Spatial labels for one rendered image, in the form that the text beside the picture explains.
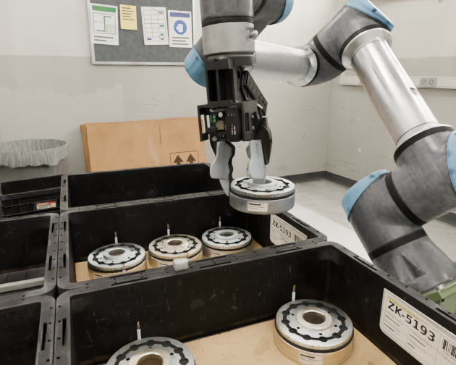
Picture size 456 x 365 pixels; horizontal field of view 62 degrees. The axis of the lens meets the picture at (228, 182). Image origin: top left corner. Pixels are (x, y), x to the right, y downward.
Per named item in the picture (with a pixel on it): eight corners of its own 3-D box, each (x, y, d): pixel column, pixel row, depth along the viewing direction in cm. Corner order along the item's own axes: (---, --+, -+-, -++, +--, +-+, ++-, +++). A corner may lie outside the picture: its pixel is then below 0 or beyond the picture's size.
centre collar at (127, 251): (129, 247, 73) (129, 244, 73) (131, 258, 68) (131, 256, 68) (103, 250, 72) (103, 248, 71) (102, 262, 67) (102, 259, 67)
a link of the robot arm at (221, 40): (214, 32, 59) (264, 25, 56) (216, 64, 61) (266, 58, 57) (192, 27, 53) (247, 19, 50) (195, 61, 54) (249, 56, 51)
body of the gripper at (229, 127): (198, 146, 56) (190, 59, 53) (222, 137, 63) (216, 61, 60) (247, 145, 52) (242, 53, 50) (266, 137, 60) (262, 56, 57)
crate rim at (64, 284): (250, 198, 87) (250, 188, 87) (331, 253, 61) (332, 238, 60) (61, 223, 73) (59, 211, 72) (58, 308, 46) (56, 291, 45)
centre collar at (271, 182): (268, 179, 64) (268, 175, 63) (284, 187, 59) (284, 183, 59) (241, 182, 62) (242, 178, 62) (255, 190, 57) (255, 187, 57)
